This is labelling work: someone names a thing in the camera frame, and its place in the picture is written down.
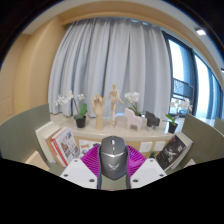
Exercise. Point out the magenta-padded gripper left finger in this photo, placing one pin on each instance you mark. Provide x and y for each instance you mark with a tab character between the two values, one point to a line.
80	171

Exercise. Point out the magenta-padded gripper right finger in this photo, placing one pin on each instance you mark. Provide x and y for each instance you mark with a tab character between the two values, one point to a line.
148	170

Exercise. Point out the grey computer mouse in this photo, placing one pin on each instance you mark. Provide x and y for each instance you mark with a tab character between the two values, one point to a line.
113	160

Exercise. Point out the small succulent in white pot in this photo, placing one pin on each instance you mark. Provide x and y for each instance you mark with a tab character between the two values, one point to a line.
152	154

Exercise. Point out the black cover book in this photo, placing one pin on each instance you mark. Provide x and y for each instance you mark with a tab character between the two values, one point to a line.
170	152

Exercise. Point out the red book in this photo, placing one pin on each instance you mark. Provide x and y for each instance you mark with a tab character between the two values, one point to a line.
56	146

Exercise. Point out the beige booklet with red text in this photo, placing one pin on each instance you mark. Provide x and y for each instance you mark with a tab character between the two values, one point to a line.
37	160

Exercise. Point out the wooden desk back shelf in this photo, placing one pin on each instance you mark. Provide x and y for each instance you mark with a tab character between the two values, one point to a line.
120	133

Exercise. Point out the white orchid in black pot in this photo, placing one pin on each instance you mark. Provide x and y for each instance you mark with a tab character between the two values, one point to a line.
172	127
80	121

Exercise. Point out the thick white book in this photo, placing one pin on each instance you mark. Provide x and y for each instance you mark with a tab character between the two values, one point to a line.
43	136

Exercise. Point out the black wooden horse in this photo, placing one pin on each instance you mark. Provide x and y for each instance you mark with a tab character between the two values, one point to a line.
152	119

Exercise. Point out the pink wooden horse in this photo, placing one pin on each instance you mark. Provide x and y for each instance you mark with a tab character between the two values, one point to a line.
133	120

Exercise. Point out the green desk partition panel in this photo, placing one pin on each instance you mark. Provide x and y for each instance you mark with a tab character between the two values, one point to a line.
18	133
206	136

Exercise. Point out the white orchid behind pink horse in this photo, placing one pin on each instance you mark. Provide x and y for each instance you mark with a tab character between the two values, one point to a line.
132	97

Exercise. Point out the wooden artist mannequin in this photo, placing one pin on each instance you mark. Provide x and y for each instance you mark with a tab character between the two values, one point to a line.
114	96

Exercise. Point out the dark framed window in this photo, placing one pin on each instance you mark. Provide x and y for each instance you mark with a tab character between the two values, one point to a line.
180	66

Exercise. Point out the light grey curtain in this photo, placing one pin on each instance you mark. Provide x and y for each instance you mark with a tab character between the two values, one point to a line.
106	56

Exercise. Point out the ceiling lights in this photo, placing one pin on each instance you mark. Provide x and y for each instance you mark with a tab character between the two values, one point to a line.
200	31

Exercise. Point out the white wall socket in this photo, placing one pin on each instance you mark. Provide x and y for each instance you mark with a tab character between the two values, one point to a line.
145	147
159	146

